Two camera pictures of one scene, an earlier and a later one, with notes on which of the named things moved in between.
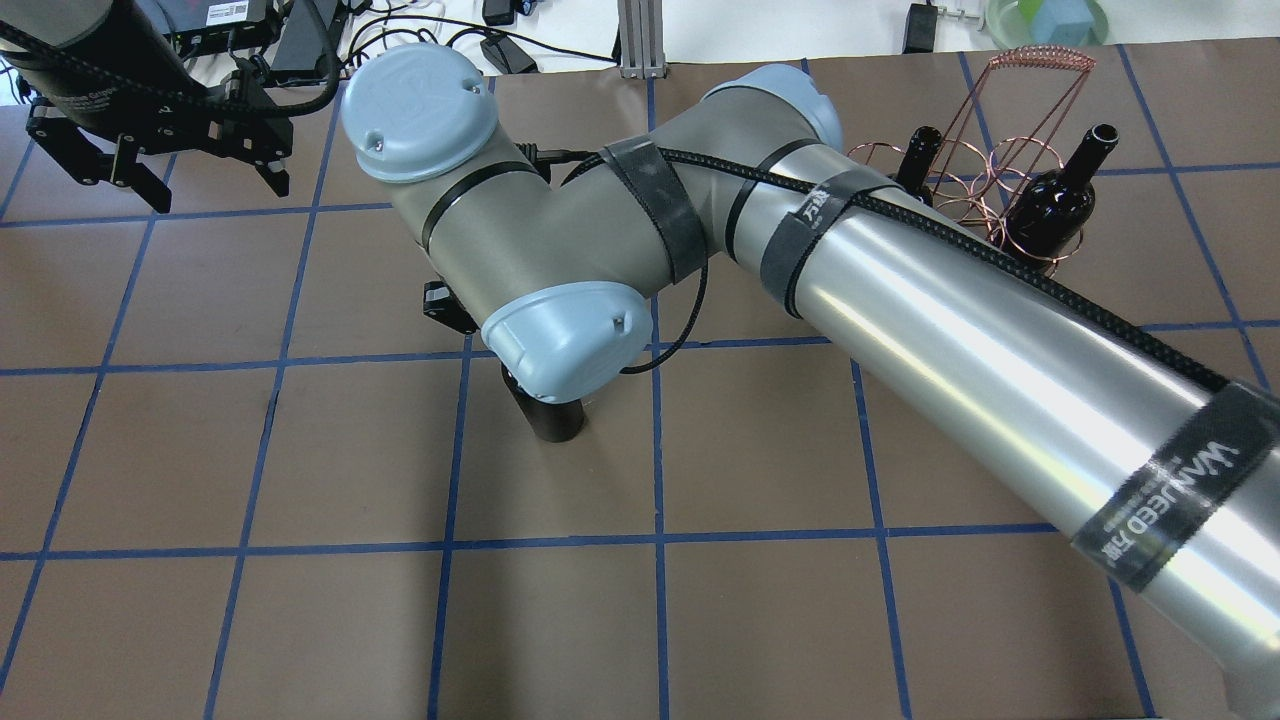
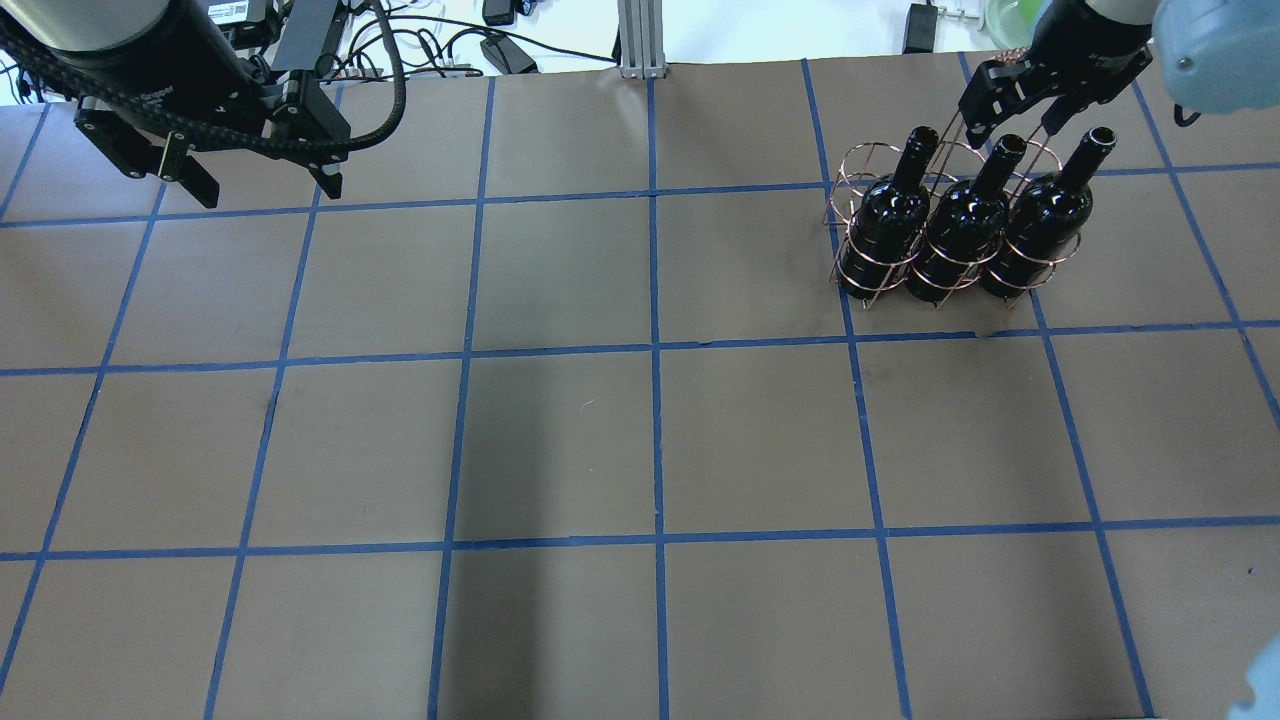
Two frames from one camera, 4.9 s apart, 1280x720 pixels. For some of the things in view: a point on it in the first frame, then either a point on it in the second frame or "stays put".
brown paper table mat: x=246 y=473 stays put
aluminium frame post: x=641 y=41 stays put
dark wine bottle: x=554 y=421 -> x=967 y=230
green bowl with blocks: x=1073 y=23 stays put
